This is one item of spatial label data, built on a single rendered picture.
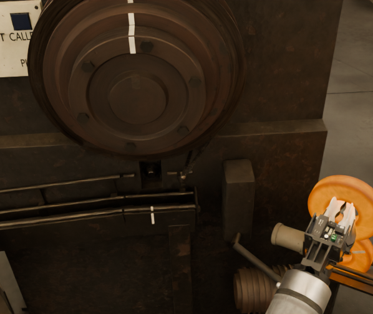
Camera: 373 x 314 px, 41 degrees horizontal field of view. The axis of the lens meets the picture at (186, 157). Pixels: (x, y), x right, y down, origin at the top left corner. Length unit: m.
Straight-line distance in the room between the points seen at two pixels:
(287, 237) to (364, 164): 1.43
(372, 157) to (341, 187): 1.70
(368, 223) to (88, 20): 0.69
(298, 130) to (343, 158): 1.36
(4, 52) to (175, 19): 0.45
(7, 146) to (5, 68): 0.22
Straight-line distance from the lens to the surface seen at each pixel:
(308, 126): 1.38
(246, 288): 1.41
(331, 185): 1.06
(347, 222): 1.04
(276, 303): 0.94
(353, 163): 2.69
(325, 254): 0.96
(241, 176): 1.31
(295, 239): 1.31
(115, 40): 0.97
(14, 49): 1.26
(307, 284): 0.94
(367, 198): 1.05
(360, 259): 1.28
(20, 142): 1.39
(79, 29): 1.02
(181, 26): 1.00
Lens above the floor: 1.66
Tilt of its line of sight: 39 degrees down
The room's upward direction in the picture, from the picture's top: 2 degrees counter-clockwise
